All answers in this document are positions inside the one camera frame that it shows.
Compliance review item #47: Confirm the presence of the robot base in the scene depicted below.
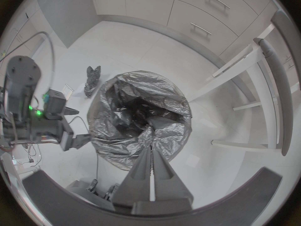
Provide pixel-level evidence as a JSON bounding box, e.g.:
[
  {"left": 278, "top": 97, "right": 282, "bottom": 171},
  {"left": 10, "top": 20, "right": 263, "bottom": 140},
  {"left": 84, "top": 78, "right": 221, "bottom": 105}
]
[{"left": 65, "top": 178, "right": 123, "bottom": 207}]

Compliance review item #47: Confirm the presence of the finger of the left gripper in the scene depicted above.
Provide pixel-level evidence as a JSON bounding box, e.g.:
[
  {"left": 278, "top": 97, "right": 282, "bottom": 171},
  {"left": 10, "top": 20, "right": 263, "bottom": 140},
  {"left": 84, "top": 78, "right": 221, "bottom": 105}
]
[
  {"left": 64, "top": 107, "right": 80, "bottom": 116},
  {"left": 72, "top": 133, "right": 91, "bottom": 151}
]

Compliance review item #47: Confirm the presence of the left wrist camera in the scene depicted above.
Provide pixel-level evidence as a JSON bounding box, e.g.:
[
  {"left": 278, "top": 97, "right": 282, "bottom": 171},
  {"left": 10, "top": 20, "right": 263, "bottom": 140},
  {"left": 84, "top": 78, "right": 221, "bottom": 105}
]
[{"left": 42, "top": 90, "right": 67, "bottom": 119}]

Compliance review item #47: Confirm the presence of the clear wrapper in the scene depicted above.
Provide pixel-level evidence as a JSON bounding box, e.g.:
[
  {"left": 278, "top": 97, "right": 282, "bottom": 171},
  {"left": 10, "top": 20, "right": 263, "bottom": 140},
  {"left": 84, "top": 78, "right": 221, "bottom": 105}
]
[{"left": 64, "top": 83, "right": 75, "bottom": 97}]

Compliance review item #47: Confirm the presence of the beige chest of drawers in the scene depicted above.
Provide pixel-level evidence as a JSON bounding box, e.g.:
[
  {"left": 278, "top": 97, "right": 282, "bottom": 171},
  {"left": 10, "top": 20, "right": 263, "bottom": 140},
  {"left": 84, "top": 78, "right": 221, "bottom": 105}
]
[{"left": 89, "top": 0, "right": 276, "bottom": 59}]

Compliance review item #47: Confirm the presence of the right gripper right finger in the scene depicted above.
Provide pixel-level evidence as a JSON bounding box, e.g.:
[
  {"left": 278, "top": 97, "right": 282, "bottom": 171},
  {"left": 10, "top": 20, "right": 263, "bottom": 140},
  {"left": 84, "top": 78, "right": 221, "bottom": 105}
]
[{"left": 152, "top": 149, "right": 195, "bottom": 206}]

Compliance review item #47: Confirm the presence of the white chair grey seat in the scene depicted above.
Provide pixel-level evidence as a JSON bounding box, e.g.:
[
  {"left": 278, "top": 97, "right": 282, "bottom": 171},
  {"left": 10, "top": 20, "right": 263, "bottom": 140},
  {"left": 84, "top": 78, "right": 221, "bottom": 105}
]
[{"left": 211, "top": 10, "right": 294, "bottom": 157}]

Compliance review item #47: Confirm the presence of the black plastic bag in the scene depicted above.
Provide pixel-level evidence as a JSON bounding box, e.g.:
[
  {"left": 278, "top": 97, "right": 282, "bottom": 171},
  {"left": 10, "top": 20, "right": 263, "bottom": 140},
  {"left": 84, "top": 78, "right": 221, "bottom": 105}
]
[{"left": 87, "top": 71, "right": 192, "bottom": 171}]

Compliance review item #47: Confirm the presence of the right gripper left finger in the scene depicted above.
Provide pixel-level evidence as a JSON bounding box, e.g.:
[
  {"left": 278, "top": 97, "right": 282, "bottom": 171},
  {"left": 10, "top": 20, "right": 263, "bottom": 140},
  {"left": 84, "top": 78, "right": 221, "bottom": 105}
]
[{"left": 111, "top": 147, "right": 151, "bottom": 208}]

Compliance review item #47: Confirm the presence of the crumpled black plastic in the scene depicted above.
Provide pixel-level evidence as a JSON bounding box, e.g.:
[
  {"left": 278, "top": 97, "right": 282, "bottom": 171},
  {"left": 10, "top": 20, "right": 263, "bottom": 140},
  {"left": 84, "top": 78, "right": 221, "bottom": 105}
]
[{"left": 84, "top": 65, "right": 101, "bottom": 99}]

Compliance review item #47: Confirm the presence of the black cable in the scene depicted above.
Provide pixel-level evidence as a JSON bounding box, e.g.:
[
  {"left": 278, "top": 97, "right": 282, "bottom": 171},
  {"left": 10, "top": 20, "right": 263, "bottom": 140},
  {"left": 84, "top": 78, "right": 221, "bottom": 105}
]
[
  {"left": 70, "top": 116, "right": 99, "bottom": 182},
  {"left": 0, "top": 31, "right": 56, "bottom": 91}
]

